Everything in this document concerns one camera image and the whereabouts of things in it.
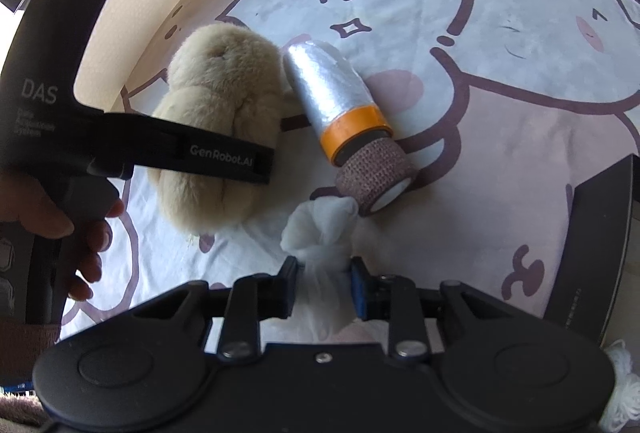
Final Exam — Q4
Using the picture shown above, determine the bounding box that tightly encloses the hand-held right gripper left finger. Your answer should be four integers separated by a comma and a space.
125, 257, 301, 361

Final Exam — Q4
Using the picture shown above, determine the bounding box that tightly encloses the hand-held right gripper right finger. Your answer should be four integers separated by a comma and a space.
350, 257, 506, 361

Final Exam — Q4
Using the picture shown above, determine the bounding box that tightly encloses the white mesh bundle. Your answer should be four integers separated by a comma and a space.
280, 195, 363, 339

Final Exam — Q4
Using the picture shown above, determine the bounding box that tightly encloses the brown bandage roll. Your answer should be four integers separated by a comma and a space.
336, 138, 416, 217

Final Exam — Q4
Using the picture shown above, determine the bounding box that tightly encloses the beige plush bunny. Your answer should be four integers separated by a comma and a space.
150, 24, 286, 235

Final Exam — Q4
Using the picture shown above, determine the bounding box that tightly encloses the silver film roll orange band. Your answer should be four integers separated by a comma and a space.
282, 40, 393, 164

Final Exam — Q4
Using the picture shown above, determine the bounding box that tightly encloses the black cardboard box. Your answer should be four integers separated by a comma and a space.
542, 158, 640, 346

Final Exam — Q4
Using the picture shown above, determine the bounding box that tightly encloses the white yarn ball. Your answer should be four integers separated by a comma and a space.
597, 338, 640, 433

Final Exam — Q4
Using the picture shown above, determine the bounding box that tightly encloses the person's left hand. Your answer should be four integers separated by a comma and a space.
0, 172, 126, 301

